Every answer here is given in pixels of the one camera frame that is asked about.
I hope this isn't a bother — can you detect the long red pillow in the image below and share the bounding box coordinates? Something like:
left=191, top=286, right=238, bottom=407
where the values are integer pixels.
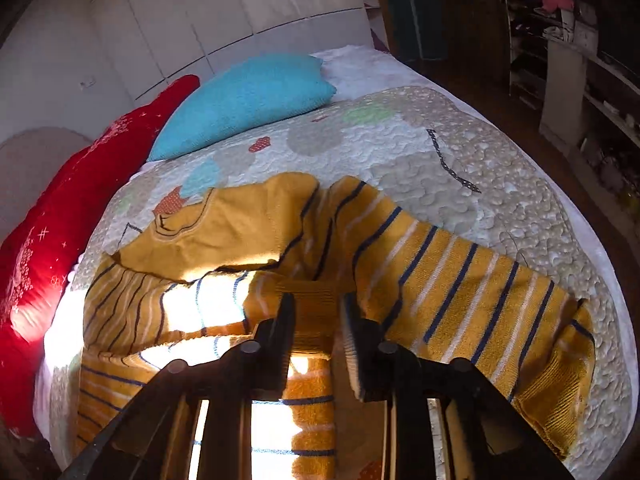
left=0, top=74, right=201, bottom=441

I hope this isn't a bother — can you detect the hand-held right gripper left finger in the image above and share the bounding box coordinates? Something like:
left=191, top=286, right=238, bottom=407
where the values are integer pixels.
left=60, top=292, right=297, bottom=480

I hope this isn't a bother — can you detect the white glossy wardrobe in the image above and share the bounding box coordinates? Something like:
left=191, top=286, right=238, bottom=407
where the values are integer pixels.
left=0, top=0, right=386, bottom=141

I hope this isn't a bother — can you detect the white shelf unit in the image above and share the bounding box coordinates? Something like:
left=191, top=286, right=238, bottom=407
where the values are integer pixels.
left=502, top=0, right=640, bottom=181

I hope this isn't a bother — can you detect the quilted patchwork bedspread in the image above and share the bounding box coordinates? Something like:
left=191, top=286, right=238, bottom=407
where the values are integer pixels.
left=45, top=85, right=626, bottom=480

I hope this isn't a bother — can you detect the yellow striped knit sweater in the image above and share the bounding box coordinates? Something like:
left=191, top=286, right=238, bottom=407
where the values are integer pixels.
left=75, top=172, right=598, bottom=480

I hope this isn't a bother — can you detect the brown wooden door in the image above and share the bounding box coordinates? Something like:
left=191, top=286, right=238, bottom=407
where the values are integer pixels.
left=435, top=0, right=511, bottom=76

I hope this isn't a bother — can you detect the turquoise knit pillow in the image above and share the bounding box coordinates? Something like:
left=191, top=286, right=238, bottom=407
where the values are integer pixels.
left=147, top=52, right=337, bottom=162

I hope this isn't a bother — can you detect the white bed sheet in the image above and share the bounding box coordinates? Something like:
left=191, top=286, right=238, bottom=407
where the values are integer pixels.
left=310, top=45, right=431, bottom=106

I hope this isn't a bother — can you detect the beige rounded headboard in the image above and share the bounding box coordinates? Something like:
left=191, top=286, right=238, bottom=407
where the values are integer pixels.
left=0, top=127, right=93, bottom=246

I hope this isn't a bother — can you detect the dark teal hanging cloth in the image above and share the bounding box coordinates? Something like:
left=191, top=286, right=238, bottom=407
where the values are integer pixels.
left=377, top=0, right=448, bottom=63

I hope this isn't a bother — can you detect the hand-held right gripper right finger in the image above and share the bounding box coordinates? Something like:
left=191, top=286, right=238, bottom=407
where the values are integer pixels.
left=340, top=292, right=576, bottom=480

